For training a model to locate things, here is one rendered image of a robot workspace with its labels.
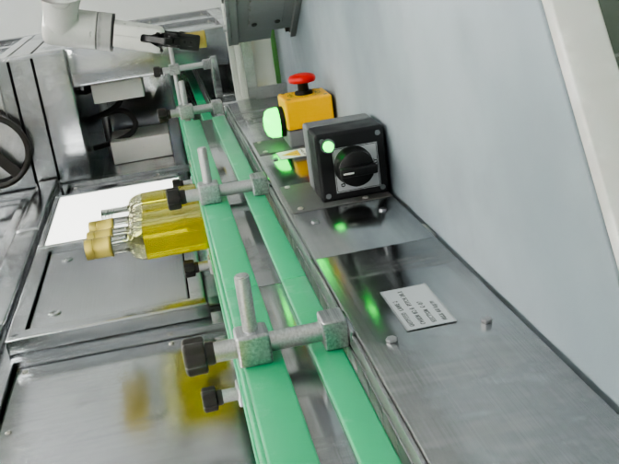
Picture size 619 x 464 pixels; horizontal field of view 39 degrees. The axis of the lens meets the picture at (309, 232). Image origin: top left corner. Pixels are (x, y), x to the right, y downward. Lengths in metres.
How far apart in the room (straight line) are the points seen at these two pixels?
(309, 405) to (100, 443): 0.64
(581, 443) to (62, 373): 1.04
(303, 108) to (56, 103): 1.40
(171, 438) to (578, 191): 0.77
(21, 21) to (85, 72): 2.80
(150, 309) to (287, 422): 0.91
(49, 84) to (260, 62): 0.96
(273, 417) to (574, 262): 0.23
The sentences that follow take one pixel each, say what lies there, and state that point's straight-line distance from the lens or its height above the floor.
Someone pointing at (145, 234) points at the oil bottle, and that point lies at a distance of 1.43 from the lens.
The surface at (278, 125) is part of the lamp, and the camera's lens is 1.26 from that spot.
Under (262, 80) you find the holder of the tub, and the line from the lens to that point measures 1.74.
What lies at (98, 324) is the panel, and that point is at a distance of 1.50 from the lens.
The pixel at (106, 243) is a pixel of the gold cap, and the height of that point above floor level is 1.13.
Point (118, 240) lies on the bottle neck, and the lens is 1.45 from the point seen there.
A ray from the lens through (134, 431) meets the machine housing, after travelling 1.23.
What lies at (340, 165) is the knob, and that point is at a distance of 0.96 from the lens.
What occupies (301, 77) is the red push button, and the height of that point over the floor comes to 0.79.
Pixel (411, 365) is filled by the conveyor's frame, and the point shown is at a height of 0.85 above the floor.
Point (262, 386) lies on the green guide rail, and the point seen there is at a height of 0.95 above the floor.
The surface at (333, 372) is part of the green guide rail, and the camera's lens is 0.66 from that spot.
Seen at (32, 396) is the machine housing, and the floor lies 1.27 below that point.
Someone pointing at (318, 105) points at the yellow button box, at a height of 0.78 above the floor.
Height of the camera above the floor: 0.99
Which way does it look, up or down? 8 degrees down
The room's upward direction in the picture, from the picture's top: 100 degrees counter-clockwise
